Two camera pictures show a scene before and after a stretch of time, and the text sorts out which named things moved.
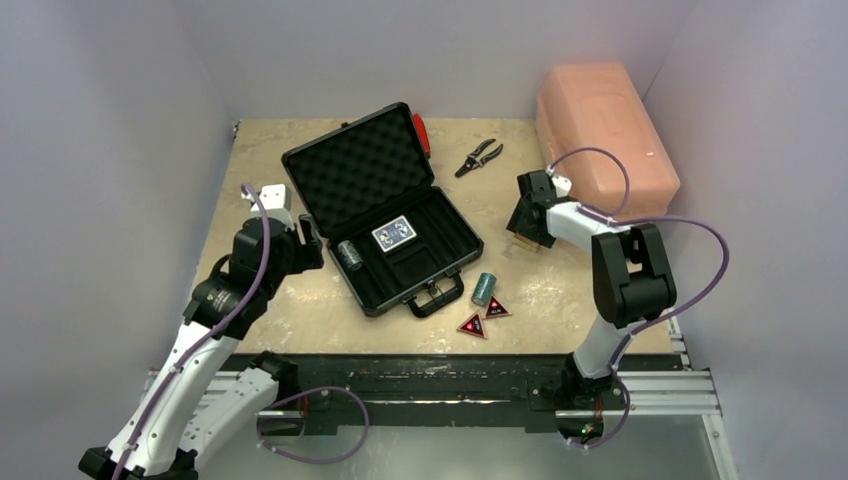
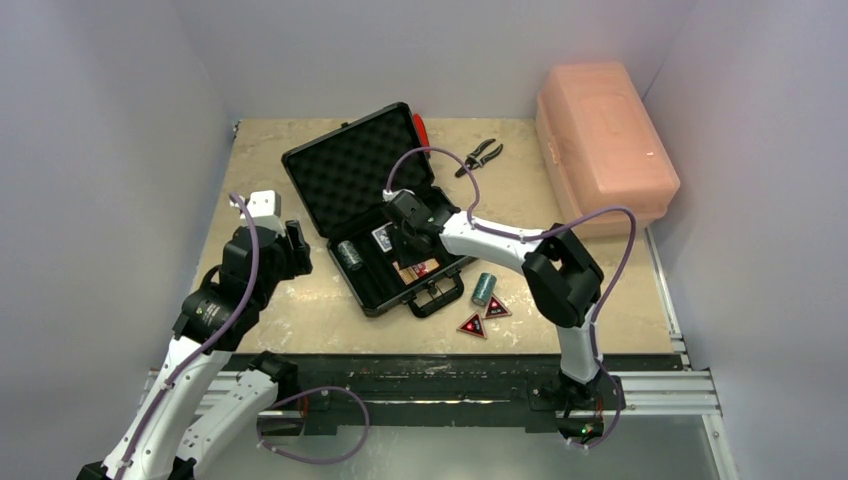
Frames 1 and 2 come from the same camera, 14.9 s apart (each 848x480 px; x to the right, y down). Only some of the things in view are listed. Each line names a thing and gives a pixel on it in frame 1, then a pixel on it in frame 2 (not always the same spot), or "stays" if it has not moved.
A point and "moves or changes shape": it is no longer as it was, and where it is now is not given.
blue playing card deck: [393, 233] stays
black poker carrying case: [367, 189] stays
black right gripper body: [525, 216] → [407, 240]
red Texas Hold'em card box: [524, 242] moves or changes shape
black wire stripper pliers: [472, 161] stays
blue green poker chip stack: [349, 254] stays
